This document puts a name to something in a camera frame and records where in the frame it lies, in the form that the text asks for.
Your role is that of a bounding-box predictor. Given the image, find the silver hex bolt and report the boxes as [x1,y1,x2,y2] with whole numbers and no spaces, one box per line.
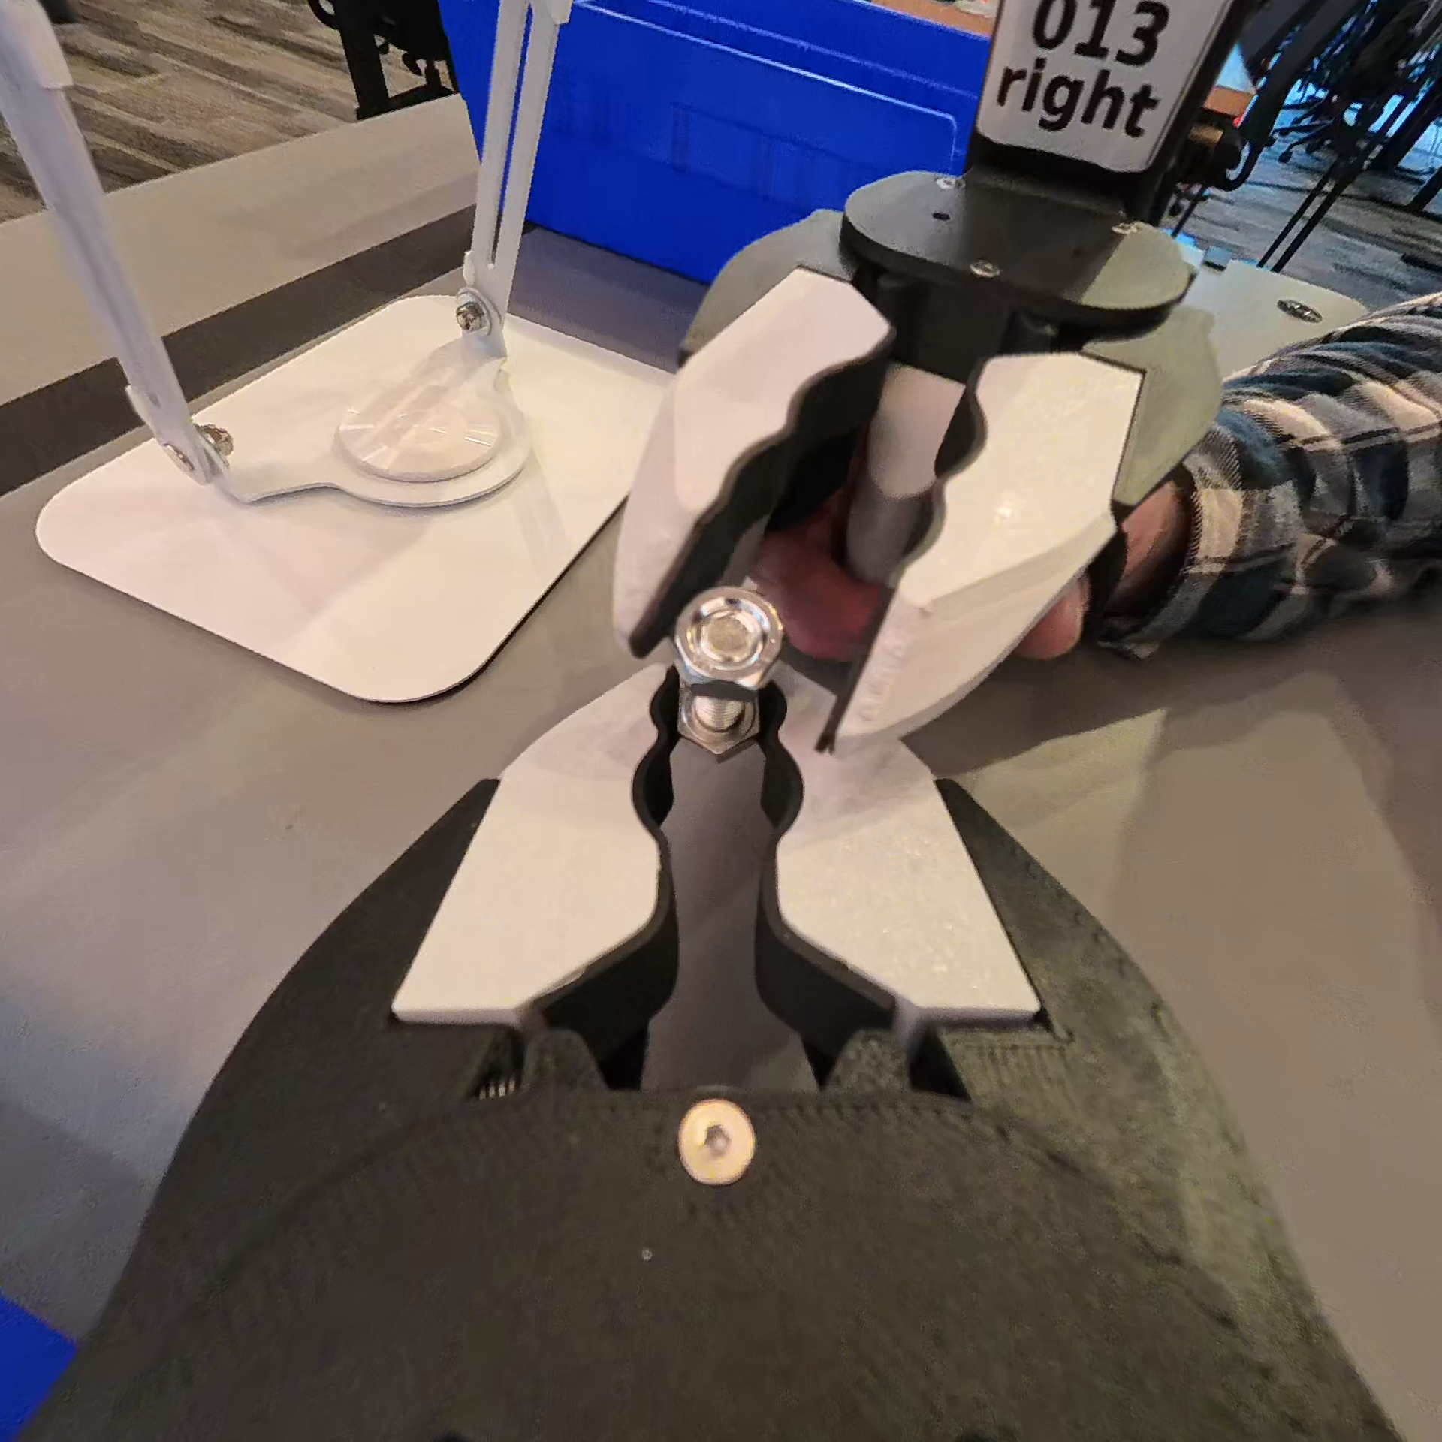
[671,585,787,736]

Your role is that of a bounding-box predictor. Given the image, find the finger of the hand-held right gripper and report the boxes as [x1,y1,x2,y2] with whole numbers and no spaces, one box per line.
[610,265,897,660]
[815,350,1150,755]

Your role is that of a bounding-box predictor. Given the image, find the white metal stand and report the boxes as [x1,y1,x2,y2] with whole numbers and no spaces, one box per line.
[0,0,679,707]

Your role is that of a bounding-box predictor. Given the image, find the silver hex nut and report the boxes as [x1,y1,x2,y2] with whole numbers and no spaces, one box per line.
[674,722,768,768]

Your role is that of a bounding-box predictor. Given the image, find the blue plastic bin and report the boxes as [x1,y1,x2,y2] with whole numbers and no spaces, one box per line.
[437,0,1004,284]

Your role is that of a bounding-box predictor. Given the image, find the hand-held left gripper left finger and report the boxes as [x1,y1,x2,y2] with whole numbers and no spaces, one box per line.
[389,662,679,1028]

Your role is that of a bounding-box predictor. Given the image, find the person's right forearm plaid sleeve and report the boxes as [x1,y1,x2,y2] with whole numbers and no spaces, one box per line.
[1095,293,1442,660]

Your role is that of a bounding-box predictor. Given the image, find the person's right hand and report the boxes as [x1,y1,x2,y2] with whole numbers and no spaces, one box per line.
[756,449,1198,667]

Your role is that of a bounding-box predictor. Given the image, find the blue plastic box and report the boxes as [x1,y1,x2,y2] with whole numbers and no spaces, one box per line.
[0,1292,80,1442]

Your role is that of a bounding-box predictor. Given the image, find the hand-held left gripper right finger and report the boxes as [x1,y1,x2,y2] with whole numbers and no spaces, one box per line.
[756,672,1045,1034]

